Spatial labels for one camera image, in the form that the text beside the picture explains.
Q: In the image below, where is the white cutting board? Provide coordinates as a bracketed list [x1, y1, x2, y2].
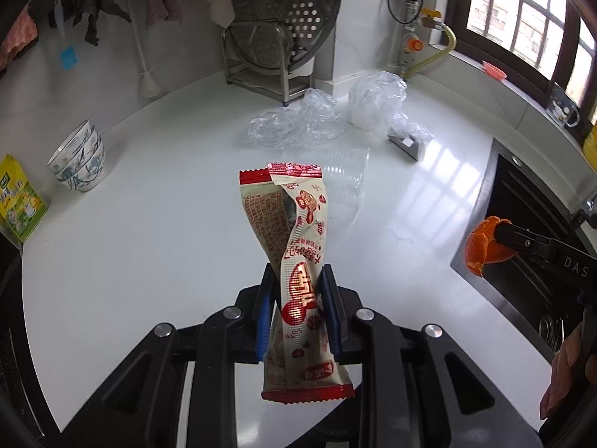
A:
[308, 23, 337, 81]

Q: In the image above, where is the white bottle brush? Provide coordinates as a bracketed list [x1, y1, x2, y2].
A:
[126, 4, 163, 99]

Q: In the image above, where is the stack of patterned bowls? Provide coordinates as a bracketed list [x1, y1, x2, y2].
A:
[51, 135, 104, 180]

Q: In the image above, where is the steel faucet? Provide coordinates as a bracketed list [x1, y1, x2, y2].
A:
[571, 198, 597, 229]

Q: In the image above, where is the perforated steel steamer tray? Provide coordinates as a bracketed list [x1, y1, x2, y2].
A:
[238, 0, 343, 63]

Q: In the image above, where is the clear plastic cup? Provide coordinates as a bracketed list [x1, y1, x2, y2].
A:
[322, 147, 371, 211]

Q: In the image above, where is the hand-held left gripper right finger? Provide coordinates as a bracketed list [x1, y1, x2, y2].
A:
[321, 264, 544, 448]

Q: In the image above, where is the orange peel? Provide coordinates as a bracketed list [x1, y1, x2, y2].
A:
[465, 216, 512, 277]

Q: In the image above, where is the steel dish rack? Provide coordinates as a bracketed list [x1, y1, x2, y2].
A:
[221, 23, 337, 106]

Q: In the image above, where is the black cooktop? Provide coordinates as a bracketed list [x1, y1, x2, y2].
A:
[0, 233, 47, 430]

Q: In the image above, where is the black kitchen sink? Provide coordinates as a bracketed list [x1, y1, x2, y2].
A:
[450, 137, 597, 360]

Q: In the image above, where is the person's right hand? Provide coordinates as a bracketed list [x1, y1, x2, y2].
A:
[540, 321, 589, 423]

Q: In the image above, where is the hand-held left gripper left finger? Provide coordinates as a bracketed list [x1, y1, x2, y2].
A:
[60, 264, 281, 448]

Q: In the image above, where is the yellow gas hose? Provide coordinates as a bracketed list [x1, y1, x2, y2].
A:
[406, 23, 455, 80]

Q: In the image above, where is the clear plastic bag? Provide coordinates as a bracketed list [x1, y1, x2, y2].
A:
[247, 88, 348, 150]

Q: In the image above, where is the dark grey cloth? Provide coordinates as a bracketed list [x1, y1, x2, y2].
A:
[72, 0, 131, 47]

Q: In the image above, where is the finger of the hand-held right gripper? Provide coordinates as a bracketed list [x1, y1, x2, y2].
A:
[495, 222, 558, 263]

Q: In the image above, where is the blue silicone brush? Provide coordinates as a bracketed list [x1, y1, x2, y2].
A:
[50, 0, 78, 72]

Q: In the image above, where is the grey box in plastic wrap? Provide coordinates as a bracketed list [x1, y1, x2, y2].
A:
[387, 114, 434, 162]

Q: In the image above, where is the yellow green seasoning pouch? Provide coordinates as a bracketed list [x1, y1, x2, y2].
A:
[0, 154, 51, 243]

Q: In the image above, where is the dark framed window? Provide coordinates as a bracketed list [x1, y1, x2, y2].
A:
[448, 0, 597, 117]

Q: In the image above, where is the red and beige snack wrapper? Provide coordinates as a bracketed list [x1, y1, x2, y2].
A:
[239, 162, 356, 404]

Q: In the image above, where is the glass mug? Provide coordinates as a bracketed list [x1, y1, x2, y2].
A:
[547, 83, 581, 128]

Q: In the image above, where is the pink dishcloth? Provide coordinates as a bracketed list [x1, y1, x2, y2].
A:
[0, 12, 39, 71]

